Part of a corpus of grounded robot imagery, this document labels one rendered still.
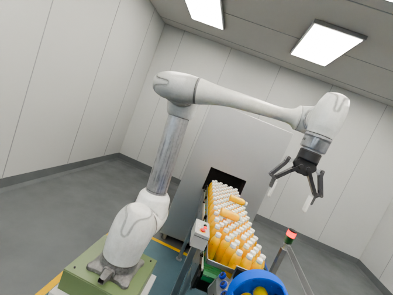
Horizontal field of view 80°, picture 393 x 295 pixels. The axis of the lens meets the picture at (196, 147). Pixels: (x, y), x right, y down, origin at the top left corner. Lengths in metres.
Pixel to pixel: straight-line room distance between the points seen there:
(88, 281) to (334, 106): 1.05
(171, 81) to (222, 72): 4.70
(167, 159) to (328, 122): 0.65
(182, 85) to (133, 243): 0.62
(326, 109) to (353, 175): 5.24
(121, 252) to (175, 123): 0.56
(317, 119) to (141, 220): 0.73
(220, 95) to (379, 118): 5.50
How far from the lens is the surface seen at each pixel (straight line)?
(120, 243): 0.99
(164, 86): 0.91
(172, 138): 1.05
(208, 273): 1.66
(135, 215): 0.96
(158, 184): 1.10
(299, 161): 0.91
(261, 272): 1.25
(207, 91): 0.87
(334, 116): 0.90
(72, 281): 1.08
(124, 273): 1.06
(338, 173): 5.98
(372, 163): 6.23
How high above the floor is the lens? 1.79
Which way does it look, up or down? 8 degrees down
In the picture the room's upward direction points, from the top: 22 degrees clockwise
